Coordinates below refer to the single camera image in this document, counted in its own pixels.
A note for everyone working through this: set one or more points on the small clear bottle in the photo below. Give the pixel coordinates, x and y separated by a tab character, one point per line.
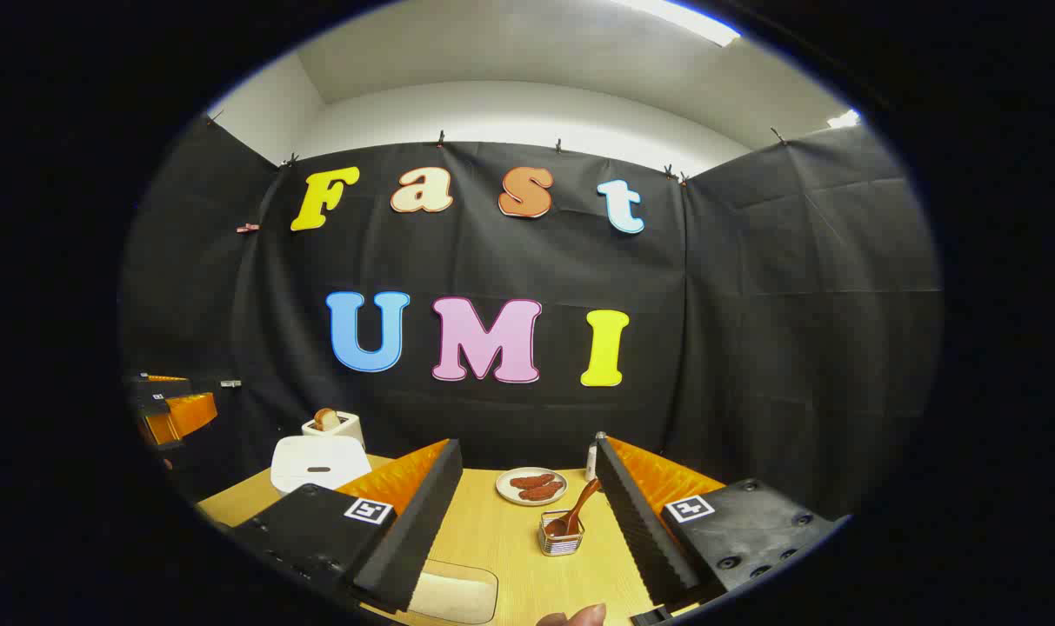
591	461

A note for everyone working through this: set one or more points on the white rice cooker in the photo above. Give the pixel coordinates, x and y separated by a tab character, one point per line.
318	456

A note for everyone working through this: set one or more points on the short ceiling light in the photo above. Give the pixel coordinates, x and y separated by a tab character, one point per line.
844	119

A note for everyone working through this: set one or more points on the brown wooden spoon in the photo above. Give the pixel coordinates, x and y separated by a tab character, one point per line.
579	504

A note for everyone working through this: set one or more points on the black backdrop cloth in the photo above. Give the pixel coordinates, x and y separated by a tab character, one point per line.
753	304

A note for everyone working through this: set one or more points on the white toaster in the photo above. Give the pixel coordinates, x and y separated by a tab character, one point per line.
350	428

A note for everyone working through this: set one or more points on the long ceiling light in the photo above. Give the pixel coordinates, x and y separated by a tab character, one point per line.
684	19

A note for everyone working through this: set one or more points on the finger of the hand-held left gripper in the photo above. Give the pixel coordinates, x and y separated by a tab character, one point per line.
192	413
166	387

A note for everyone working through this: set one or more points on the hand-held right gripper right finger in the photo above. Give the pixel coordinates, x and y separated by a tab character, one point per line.
636	530

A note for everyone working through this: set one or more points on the white round plate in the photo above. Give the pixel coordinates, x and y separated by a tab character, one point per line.
503	489

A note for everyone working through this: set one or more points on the row of black cloth clips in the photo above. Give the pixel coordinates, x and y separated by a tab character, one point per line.
441	137

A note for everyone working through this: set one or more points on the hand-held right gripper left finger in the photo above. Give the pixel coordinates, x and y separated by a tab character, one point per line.
414	530

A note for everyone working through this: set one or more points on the toast bread slice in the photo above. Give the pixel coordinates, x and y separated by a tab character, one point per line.
326	419

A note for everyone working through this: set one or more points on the red meat piece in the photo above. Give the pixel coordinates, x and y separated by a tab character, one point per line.
531	481
543	493

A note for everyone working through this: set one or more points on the cream rice dish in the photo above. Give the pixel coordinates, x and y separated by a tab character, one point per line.
457	596

